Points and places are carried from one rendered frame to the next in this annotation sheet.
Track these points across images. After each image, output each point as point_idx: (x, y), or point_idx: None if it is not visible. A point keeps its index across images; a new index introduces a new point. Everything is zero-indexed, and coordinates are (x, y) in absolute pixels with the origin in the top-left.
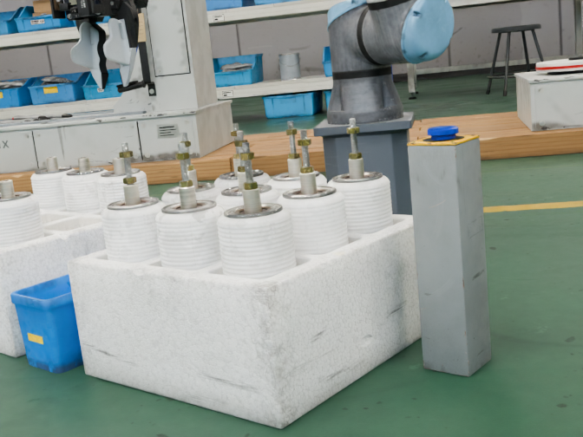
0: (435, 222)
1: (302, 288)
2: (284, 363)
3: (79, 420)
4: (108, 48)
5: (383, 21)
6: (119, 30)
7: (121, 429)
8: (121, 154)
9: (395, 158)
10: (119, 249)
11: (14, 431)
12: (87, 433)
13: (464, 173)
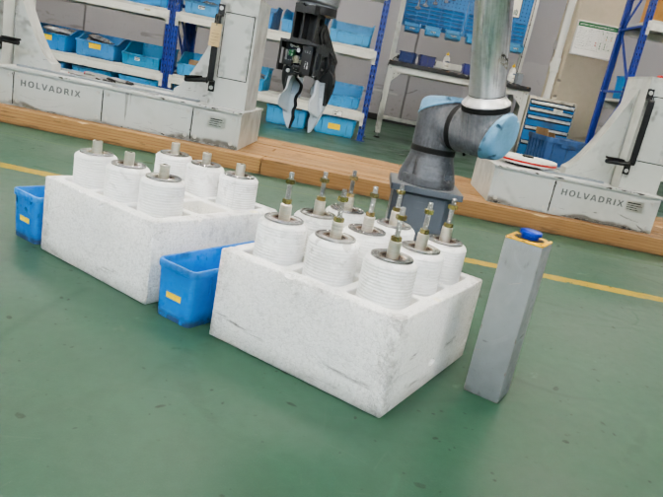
0: (509, 295)
1: (417, 322)
2: (394, 374)
3: (220, 375)
4: (311, 104)
5: (472, 123)
6: (319, 91)
7: (257, 391)
8: (288, 180)
9: (443, 219)
10: (269, 251)
11: (171, 374)
12: (231, 389)
13: (540, 267)
